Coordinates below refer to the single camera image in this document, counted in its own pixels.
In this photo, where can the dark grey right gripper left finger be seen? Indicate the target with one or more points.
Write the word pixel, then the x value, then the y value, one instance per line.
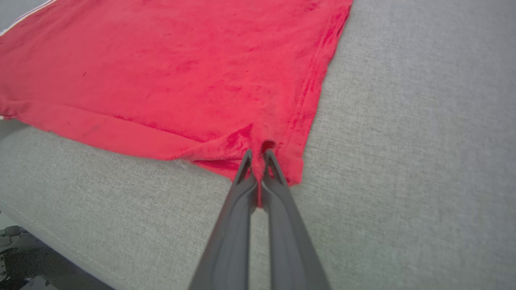
pixel 229 241

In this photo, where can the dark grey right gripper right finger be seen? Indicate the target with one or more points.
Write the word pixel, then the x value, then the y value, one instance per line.
pixel 290 241

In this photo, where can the red and white shirt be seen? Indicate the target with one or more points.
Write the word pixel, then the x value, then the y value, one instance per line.
pixel 181 72

